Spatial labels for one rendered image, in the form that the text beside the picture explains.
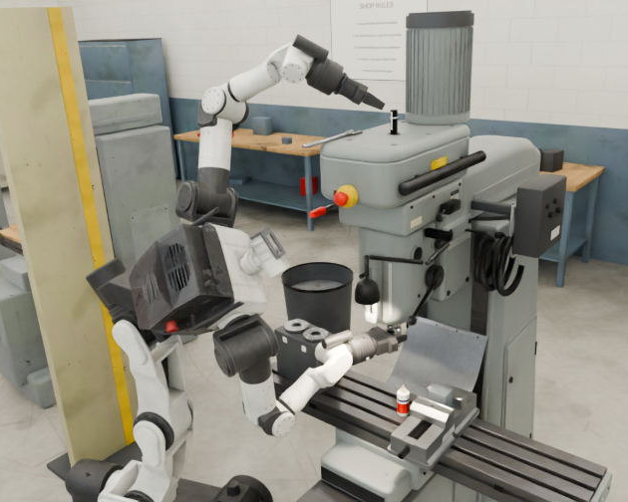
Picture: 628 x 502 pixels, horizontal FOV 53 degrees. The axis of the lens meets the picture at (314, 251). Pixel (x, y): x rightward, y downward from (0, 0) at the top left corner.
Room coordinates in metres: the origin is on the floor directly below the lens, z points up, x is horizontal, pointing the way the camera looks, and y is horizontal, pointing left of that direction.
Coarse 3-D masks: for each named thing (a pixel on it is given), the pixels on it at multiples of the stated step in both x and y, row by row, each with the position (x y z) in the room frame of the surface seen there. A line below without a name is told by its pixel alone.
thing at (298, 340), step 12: (288, 324) 2.06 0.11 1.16; (300, 324) 2.07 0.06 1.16; (276, 336) 2.05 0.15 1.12; (288, 336) 2.00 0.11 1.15; (300, 336) 1.99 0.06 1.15; (312, 336) 1.96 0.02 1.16; (324, 336) 1.96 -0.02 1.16; (288, 348) 2.00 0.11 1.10; (300, 348) 1.95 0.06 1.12; (312, 348) 1.91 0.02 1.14; (276, 360) 2.06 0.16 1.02; (288, 360) 2.00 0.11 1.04; (300, 360) 1.96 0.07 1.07; (312, 360) 1.91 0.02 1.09; (288, 372) 2.01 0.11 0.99; (300, 372) 1.96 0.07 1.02
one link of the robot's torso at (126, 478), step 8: (128, 464) 1.85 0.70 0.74; (136, 464) 1.85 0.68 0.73; (120, 472) 1.80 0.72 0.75; (128, 472) 1.81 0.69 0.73; (136, 472) 1.85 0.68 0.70; (112, 480) 1.77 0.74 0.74; (120, 480) 1.77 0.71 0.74; (128, 480) 1.80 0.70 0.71; (112, 488) 1.73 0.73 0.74; (120, 488) 1.76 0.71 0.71; (128, 488) 1.80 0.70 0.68; (104, 496) 1.71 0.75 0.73; (112, 496) 1.70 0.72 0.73; (120, 496) 1.69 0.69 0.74
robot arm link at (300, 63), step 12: (300, 36) 1.73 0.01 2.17; (288, 48) 1.78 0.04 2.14; (300, 48) 1.73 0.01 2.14; (312, 48) 1.73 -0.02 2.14; (288, 60) 1.71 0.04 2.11; (300, 60) 1.72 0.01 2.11; (312, 60) 1.74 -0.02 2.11; (324, 60) 1.73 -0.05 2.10; (288, 72) 1.71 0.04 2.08; (300, 72) 1.71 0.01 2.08; (312, 72) 1.74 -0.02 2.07; (324, 72) 1.73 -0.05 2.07; (312, 84) 1.75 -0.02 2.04
